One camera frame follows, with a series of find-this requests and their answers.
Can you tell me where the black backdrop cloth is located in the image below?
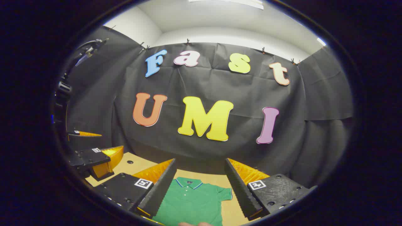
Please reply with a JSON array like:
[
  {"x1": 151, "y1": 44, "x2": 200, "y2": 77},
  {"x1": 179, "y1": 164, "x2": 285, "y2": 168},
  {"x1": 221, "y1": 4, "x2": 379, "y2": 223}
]
[{"x1": 64, "y1": 27, "x2": 355, "y2": 189}]

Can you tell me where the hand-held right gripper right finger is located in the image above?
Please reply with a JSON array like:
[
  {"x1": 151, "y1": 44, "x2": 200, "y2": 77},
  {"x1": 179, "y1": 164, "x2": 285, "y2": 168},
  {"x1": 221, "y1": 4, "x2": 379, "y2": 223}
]
[{"x1": 224, "y1": 158, "x2": 318, "y2": 221}]

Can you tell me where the white ceiling light panel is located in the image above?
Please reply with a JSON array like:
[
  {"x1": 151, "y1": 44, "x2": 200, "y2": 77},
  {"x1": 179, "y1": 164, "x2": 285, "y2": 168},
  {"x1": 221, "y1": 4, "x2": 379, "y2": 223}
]
[{"x1": 188, "y1": 0, "x2": 264, "y2": 10}]

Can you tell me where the green T-shirt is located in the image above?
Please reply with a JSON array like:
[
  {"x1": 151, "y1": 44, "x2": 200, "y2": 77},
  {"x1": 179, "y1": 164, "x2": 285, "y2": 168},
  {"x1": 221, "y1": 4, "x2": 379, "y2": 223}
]
[{"x1": 152, "y1": 177, "x2": 233, "y2": 226}]

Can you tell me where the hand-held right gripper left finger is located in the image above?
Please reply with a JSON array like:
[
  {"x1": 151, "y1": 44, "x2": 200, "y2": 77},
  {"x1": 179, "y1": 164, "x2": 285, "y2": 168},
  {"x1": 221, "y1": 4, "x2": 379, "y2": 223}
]
[{"x1": 93, "y1": 158, "x2": 177, "y2": 219}]

